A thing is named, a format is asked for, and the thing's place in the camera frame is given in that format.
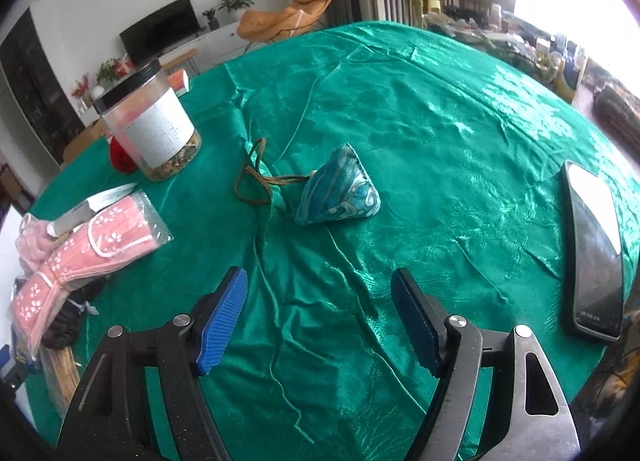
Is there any cotton swab bag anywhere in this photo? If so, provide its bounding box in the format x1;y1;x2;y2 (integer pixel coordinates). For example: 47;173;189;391
39;346;80;419

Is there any pink mesh bath sponge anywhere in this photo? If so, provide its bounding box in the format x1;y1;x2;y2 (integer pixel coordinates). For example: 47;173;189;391
15;213;60;276

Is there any pink face mask pack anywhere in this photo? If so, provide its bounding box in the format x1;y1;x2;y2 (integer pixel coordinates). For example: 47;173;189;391
11;191;172;358

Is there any silver foil packet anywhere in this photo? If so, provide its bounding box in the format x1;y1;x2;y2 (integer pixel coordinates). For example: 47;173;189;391
46;182;138;239

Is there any teal fabric sachet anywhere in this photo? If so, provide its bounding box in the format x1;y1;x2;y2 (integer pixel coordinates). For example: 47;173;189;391
233;137;382;227

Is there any black lace hair net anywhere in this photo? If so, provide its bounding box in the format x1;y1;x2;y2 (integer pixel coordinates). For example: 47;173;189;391
41;278;107;351

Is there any blue red snack packet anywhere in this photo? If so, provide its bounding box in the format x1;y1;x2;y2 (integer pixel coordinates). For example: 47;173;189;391
1;329;41;394

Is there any smartphone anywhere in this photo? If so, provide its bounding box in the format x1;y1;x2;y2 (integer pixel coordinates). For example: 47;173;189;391
562;161;624;342

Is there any white cardboard box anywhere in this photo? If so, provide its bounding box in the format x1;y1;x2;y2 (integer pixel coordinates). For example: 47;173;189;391
0;206;23;347

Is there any red yarn ball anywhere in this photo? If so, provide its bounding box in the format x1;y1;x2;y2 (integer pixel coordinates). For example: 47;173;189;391
108;137;138;175

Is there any brown cardboard box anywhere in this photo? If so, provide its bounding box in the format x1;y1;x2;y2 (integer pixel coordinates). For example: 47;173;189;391
63;120;111;165

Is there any clear jar black lid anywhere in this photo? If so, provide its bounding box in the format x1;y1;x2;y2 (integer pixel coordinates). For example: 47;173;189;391
96;59;202;181

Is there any red flower vase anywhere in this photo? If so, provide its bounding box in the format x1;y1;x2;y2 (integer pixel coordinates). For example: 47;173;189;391
72;73;93;109

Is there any green satin tablecloth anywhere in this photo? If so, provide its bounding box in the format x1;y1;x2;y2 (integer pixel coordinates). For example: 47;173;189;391
24;20;640;461

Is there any orange book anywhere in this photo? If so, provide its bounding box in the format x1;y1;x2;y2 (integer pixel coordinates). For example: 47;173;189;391
167;69;190;97

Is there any small wooden stool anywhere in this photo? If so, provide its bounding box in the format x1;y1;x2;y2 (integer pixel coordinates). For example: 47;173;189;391
163;49;200;77

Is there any dark bookshelf cabinet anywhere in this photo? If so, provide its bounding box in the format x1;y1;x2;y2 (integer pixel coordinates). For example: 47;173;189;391
1;9;85;165

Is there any black television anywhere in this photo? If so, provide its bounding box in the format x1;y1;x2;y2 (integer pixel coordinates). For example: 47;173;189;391
119;0;200;64

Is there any potted green plant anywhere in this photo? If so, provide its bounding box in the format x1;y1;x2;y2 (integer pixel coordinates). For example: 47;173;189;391
217;0;255;22

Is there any orange lounge chair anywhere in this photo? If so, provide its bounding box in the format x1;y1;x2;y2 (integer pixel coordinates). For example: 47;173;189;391
236;0;333;44

